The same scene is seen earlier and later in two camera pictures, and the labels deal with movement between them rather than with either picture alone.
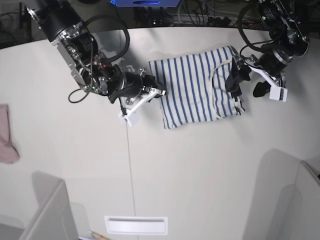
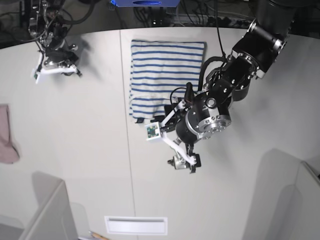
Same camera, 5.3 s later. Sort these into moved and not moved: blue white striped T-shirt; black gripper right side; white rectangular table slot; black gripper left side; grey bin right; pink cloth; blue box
Moved: blue white striped T-shirt; black gripper right side; black gripper left side
Not moved: pink cloth; white rectangular table slot; blue box; grey bin right
